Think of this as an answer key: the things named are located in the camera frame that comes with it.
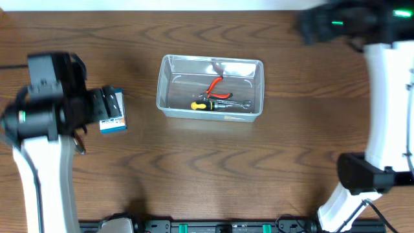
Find blue white screwdriver box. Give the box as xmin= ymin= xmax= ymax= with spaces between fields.
xmin=100 ymin=89 xmax=127 ymax=134

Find yellow black stubby screwdriver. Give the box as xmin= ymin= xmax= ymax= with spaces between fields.
xmin=190 ymin=100 xmax=227 ymax=111

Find red handled pliers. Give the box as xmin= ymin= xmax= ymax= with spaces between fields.
xmin=199 ymin=76 xmax=233 ymax=100

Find clear plastic container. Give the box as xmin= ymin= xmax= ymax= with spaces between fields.
xmin=157 ymin=54 xmax=265 ymax=122

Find silver wrench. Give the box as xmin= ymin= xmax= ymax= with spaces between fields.
xmin=223 ymin=100 xmax=252 ymax=109

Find black yellow precision screwdriver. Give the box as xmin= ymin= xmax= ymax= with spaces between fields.
xmin=224 ymin=115 xmax=245 ymax=122

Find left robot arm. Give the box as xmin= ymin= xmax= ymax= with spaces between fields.
xmin=1 ymin=52 xmax=121 ymax=232

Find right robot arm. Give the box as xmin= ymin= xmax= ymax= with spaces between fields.
xmin=298 ymin=0 xmax=413 ymax=232

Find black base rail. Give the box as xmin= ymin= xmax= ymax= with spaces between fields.
xmin=79 ymin=212 xmax=387 ymax=233

